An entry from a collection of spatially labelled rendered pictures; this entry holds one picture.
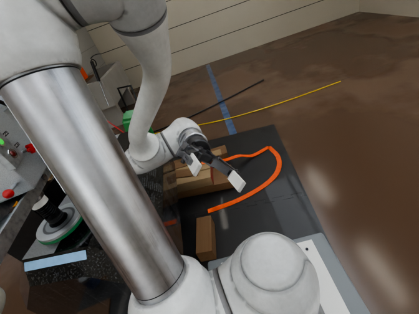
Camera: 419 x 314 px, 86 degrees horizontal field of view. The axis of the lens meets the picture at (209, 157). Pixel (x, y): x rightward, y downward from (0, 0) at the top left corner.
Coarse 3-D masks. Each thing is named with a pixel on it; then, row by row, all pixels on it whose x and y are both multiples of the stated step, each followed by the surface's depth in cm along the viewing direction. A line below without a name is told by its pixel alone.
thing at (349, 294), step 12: (300, 240) 73; (312, 240) 72; (324, 240) 71; (324, 252) 68; (216, 264) 75; (336, 264) 65; (336, 276) 63; (348, 276) 63; (348, 288) 60; (348, 300) 58; (360, 300) 57; (360, 312) 55
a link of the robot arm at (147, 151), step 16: (144, 32) 36; (160, 32) 38; (144, 48) 39; (160, 48) 41; (144, 64) 44; (160, 64) 45; (144, 80) 50; (160, 80) 49; (144, 96) 53; (160, 96) 53; (144, 112) 56; (128, 128) 64; (144, 128) 61; (144, 144) 68; (160, 144) 75; (144, 160) 72; (160, 160) 76
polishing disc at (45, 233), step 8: (64, 208) 111; (72, 208) 109; (72, 216) 104; (80, 216) 104; (40, 224) 106; (48, 224) 105; (64, 224) 101; (72, 224) 100; (40, 232) 102; (48, 232) 100; (56, 232) 99; (64, 232) 98; (40, 240) 98; (48, 240) 97
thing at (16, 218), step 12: (48, 168) 103; (36, 192) 90; (0, 204) 85; (12, 204) 90; (24, 204) 82; (0, 216) 83; (12, 216) 75; (24, 216) 80; (0, 228) 79; (12, 228) 73; (0, 240) 68; (12, 240) 72; (0, 252) 66; (0, 264) 65
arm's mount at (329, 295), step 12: (312, 252) 63; (312, 264) 61; (324, 264) 60; (324, 276) 58; (324, 288) 56; (336, 288) 55; (324, 300) 54; (336, 300) 54; (324, 312) 53; (336, 312) 52; (348, 312) 52
